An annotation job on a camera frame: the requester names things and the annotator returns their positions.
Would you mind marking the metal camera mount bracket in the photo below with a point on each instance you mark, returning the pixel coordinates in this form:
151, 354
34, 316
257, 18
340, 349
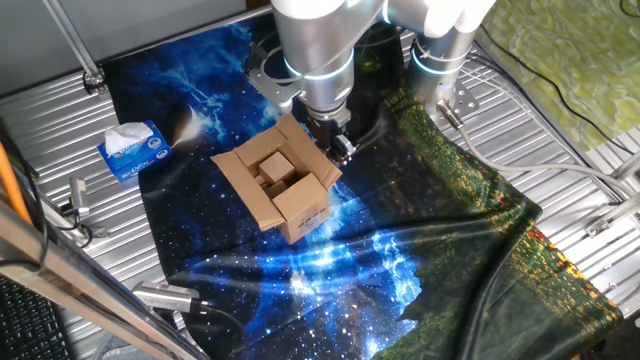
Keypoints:
100, 232

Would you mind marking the aluminium frame bar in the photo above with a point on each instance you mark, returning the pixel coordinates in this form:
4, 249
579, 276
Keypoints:
75, 285

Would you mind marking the metal stand pole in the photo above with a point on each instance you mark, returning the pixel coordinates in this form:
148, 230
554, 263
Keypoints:
70, 35

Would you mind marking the orange stick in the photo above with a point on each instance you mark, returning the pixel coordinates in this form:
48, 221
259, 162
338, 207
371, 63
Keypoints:
10, 180

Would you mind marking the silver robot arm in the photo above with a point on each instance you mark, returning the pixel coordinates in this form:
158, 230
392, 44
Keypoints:
320, 50

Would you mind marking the white tissue sheet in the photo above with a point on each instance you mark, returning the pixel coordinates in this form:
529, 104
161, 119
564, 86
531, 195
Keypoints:
125, 135

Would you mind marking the silver depth camera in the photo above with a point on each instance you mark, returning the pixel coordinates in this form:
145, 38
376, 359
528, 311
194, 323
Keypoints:
160, 296

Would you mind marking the galaxy and forest print cloth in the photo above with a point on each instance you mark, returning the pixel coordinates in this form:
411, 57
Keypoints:
350, 280

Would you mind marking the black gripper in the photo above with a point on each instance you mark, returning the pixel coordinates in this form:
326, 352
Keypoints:
329, 134

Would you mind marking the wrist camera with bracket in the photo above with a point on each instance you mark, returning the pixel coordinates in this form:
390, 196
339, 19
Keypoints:
272, 90

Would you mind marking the grey towel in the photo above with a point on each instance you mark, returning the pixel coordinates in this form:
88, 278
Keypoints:
120, 350

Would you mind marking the narrow cardboard block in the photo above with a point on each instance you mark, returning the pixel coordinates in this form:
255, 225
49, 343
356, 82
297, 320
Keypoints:
257, 180

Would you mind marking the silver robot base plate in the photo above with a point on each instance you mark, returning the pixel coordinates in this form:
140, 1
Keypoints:
465, 102

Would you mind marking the blue tissue box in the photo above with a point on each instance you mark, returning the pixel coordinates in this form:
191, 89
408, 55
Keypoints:
145, 155

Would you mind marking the black keyboard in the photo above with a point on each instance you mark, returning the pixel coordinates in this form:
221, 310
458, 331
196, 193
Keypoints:
30, 330

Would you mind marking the cardboard box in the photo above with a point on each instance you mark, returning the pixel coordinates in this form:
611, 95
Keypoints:
300, 205

